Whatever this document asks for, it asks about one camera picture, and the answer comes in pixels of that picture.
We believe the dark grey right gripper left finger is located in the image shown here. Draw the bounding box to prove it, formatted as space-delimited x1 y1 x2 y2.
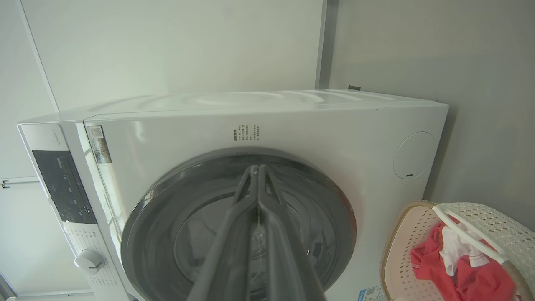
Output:
187 165 260 301

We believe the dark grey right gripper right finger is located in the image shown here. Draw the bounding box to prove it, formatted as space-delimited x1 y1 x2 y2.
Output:
259 165 327 301

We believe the white cloth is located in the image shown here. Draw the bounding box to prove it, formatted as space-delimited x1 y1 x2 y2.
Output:
186 208 228 264

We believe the beige perforated laundry basket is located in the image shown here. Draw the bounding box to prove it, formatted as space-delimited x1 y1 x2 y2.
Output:
379 201 535 301

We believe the dark round washing machine door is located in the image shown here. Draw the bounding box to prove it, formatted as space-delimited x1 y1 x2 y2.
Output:
120 147 357 301

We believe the blue energy label sticker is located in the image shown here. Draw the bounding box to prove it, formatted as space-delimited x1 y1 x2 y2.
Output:
357 286 387 301

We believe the white front-load washing machine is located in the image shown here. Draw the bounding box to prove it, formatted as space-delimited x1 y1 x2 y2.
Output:
18 89 450 301

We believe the white washer dial knob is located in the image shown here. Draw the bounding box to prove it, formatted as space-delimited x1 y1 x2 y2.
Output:
74 249 106 275

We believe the round white filter cover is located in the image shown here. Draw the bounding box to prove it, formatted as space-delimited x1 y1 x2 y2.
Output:
393 131 436 180

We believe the small silver QR sticker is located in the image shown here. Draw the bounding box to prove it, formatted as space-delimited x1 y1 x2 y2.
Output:
87 126 112 164

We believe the white garment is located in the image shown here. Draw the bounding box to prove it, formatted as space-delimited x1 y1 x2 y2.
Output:
439 224 489 276

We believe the black washer control panel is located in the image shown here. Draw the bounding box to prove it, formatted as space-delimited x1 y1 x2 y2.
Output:
32 150 97 224

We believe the red garment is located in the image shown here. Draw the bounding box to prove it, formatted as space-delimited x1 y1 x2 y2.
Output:
410 222 517 301

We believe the grey metal wall rail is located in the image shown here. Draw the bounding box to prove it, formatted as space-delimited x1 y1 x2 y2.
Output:
0 176 41 189

